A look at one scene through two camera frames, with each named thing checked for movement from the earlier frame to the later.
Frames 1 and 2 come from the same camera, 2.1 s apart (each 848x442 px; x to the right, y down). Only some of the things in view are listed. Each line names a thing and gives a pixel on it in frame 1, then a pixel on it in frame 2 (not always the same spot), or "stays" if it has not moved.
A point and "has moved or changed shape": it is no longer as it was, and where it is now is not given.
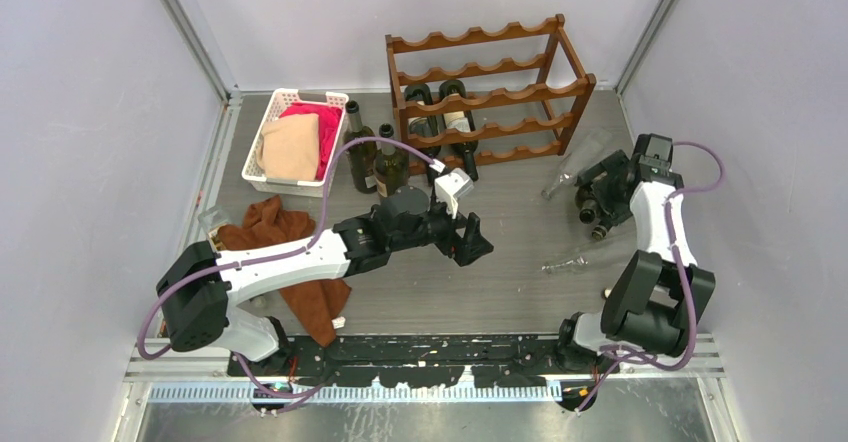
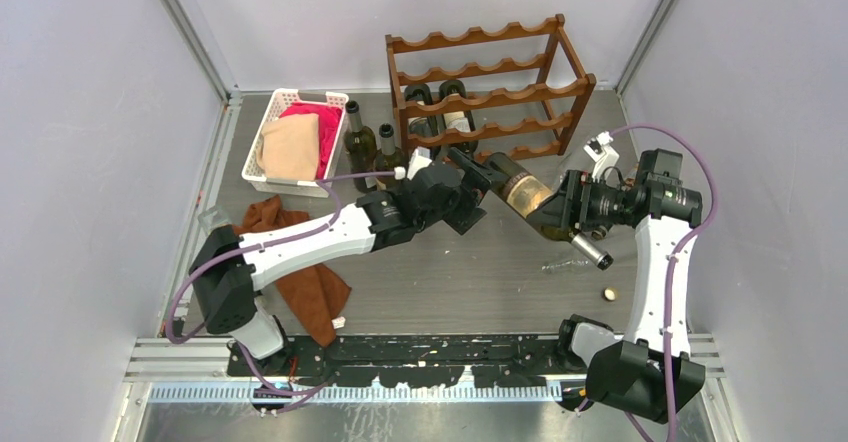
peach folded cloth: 289,148 stays
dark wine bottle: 584,199 has moved or changed shape
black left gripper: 466,249 to 473,190
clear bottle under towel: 211,220 stays
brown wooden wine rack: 485,97 stays
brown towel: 268,225 stays
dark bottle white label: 461,120 stays
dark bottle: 392,166 stays
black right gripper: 613,210 to 572,205
